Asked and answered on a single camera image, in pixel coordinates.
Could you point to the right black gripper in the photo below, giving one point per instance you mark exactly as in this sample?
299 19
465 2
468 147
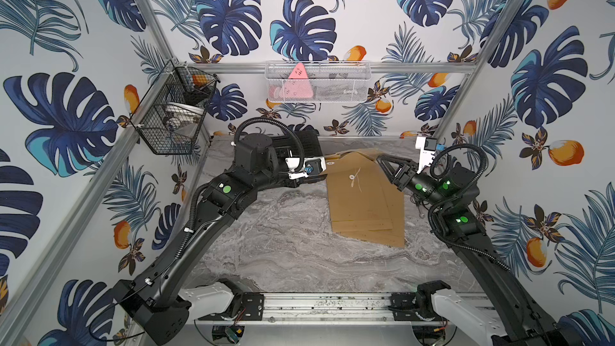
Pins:
401 179

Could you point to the brown kraft file bag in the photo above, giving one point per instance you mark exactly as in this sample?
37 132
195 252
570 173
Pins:
394 237
369 153
355 196

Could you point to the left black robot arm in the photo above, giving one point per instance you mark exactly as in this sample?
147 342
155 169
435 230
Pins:
267 155

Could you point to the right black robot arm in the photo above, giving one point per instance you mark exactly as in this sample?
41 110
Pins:
520 319

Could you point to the black plastic tool case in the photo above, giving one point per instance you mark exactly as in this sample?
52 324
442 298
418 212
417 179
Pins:
285 146

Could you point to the pink triangular power strip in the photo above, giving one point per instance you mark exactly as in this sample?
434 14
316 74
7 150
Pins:
297 85

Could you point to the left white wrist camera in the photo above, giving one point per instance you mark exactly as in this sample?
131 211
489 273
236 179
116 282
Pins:
311 167

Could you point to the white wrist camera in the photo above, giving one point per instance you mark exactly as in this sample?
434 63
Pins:
428 148
311 167

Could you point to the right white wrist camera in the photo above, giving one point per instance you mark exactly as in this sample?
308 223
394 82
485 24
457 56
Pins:
428 148

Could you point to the black wire basket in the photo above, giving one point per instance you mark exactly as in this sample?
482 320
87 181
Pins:
170 118

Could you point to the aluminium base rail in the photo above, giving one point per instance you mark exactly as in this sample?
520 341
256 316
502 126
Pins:
326 307

